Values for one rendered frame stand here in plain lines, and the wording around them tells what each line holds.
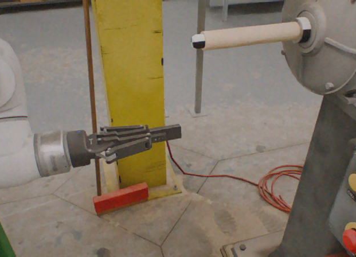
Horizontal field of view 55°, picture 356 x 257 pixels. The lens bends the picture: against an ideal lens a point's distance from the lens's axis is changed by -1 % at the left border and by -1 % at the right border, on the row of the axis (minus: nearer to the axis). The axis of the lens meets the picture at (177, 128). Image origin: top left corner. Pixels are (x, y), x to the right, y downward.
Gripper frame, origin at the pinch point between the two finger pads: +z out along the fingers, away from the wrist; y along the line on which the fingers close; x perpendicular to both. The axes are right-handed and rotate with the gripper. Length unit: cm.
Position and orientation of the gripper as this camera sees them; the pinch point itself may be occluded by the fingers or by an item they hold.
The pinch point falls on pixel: (165, 133)
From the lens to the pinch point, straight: 74.8
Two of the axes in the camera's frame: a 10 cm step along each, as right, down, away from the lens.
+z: 9.6, -1.7, 2.3
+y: 2.8, 4.3, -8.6
